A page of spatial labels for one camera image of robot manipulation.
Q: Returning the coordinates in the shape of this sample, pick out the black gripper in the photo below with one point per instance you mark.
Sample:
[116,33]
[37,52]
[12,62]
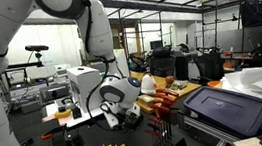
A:
[110,111]

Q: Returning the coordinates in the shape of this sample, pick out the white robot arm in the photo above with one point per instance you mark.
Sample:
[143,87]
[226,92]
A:
[117,92]

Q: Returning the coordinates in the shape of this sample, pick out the black stand with red keys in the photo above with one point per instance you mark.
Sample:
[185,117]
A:
[160,126]

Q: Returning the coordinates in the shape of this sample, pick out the white chicken plush toy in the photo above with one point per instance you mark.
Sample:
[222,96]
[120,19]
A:
[148,84]

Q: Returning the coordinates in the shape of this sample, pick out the white cardboard box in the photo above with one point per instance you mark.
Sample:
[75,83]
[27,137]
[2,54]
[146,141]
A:
[82,81]

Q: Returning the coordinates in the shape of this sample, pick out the black office chair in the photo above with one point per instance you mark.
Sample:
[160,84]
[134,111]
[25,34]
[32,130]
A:
[162,62]

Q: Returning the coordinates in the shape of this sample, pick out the dark blue plastic bin lid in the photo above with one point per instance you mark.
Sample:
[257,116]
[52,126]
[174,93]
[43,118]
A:
[236,112]

